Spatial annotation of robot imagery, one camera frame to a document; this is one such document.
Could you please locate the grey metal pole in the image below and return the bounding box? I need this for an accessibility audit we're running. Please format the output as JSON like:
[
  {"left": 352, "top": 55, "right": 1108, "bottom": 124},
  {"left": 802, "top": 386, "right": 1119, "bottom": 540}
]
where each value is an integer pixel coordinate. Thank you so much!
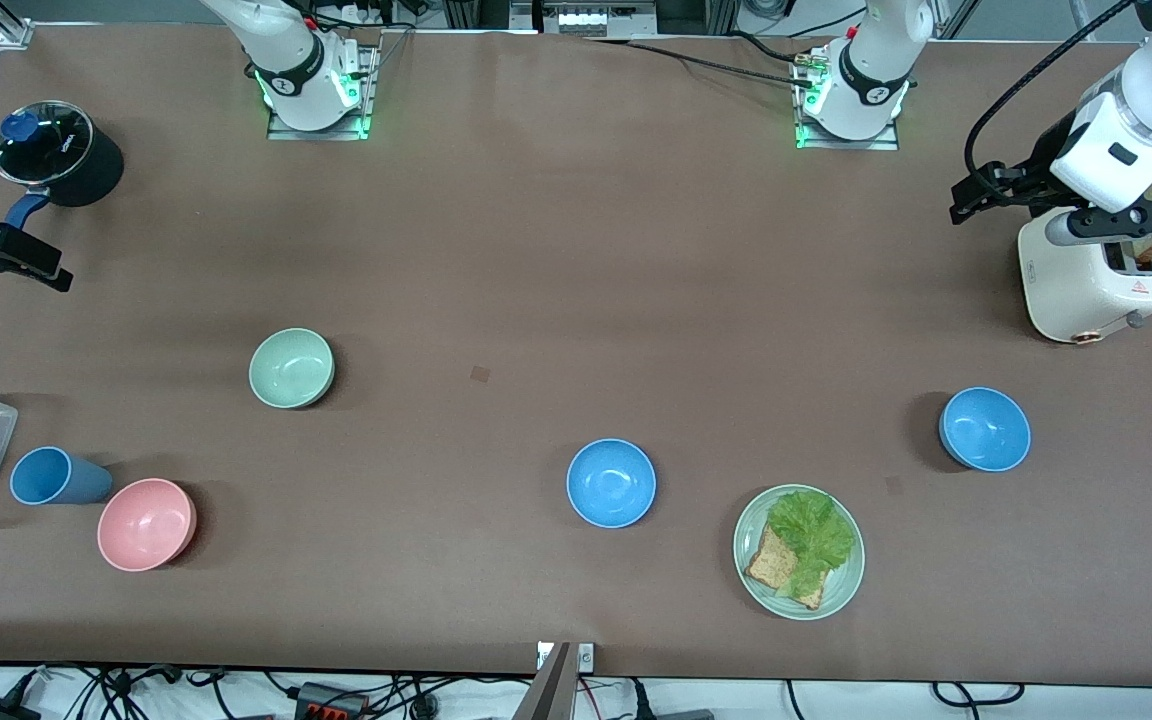
[{"left": 510, "top": 641, "right": 575, "bottom": 720}]

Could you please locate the white metal bracket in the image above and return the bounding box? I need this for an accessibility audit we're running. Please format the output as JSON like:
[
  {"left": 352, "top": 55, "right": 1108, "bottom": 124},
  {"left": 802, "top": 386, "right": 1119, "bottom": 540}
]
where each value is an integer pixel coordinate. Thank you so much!
[{"left": 535, "top": 641, "right": 596, "bottom": 672}]

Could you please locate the blue plastic cup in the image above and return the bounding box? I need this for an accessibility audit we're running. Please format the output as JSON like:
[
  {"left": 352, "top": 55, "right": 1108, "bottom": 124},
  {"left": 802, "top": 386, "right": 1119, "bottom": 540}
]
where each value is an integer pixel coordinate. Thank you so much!
[{"left": 9, "top": 445, "right": 116, "bottom": 507}]

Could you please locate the pink bowl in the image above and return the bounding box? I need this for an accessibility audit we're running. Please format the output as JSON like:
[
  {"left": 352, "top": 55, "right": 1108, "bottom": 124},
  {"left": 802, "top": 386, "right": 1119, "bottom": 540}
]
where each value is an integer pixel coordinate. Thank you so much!
[{"left": 97, "top": 477, "right": 198, "bottom": 573}]

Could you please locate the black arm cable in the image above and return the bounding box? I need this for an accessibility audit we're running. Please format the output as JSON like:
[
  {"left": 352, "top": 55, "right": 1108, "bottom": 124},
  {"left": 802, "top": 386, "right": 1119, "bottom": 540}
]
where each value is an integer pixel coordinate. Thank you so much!
[{"left": 964, "top": 0, "right": 1137, "bottom": 177}]

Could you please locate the white toaster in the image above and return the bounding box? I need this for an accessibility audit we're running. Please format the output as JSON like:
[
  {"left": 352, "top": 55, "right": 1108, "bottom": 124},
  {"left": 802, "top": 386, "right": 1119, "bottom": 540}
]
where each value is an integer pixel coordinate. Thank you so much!
[{"left": 1017, "top": 198, "right": 1152, "bottom": 345}]

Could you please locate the green lettuce leaf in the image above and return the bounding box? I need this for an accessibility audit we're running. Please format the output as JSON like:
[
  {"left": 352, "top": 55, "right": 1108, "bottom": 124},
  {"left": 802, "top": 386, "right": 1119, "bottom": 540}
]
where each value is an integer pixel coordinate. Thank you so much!
[{"left": 767, "top": 489, "right": 858, "bottom": 601}]

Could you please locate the grey control box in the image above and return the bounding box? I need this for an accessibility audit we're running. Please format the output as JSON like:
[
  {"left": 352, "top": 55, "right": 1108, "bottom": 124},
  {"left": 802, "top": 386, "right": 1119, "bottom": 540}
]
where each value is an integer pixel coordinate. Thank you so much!
[{"left": 511, "top": 0, "right": 659, "bottom": 38}]

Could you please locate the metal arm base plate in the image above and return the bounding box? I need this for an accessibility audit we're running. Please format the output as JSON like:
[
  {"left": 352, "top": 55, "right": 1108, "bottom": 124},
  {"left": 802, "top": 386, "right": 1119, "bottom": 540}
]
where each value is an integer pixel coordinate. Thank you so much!
[
  {"left": 794, "top": 50, "right": 903, "bottom": 152},
  {"left": 265, "top": 42, "right": 378, "bottom": 142}
]

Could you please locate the black power strip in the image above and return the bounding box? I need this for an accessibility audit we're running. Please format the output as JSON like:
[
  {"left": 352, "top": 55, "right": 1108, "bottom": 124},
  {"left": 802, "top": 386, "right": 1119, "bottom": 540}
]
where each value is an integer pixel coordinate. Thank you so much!
[{"left": 294, "top": 682, "right": 369, "bottom": 720}]

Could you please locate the glass lid with blue knob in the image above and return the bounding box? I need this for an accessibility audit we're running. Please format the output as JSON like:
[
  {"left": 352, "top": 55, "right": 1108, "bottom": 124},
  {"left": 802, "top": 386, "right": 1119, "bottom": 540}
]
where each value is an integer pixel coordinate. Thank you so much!
[{"left": 0, "top": 100, "right": 95, "bottom": 189}]

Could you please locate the black braided cable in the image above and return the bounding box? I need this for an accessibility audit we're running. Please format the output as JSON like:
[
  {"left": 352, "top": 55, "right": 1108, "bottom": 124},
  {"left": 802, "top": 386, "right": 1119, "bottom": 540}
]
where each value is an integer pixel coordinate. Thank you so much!
[
  {"left": 582, "top": 36, "right": 817, "bottom": 91},
  {"left": 724, "top": 30, "right": 807, "bottom": 65}
]

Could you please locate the blue bowl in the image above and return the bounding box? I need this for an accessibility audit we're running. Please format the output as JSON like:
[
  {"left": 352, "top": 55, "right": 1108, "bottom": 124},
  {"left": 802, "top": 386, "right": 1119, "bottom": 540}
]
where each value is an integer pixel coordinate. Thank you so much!
[
  {"left": 566, "top": 438, "right": 658, "bottom": 529},
  {"left": 939, "top": 386, "right": 1032, "bottom": 473}
]

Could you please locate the black pot with blue handle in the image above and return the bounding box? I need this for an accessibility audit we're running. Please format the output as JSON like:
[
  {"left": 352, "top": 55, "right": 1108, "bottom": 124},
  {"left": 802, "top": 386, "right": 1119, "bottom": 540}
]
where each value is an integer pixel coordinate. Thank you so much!
[{"left": 0, "top": 118, "right": 126, "bottom": 241}]

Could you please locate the green plate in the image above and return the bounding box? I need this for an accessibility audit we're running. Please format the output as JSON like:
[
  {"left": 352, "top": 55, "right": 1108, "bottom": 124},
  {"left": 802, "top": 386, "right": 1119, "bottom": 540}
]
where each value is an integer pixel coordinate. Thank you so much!
[{"left": 732, "top": 483, "right": 867, "bottom": 622}]

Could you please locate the brown bread slice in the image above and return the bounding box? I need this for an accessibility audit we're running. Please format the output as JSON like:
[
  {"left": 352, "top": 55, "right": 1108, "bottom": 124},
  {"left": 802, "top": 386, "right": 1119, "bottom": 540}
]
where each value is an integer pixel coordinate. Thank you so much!
[{"left": 743, "top": 524, "right": 828, "bottom": 612}]

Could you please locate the green bowl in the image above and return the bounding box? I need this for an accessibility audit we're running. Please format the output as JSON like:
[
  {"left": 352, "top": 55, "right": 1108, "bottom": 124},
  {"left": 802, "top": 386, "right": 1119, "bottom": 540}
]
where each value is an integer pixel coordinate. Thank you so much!
[{"left": 248, "top": 327, "right": 336, "bottom": 410}]

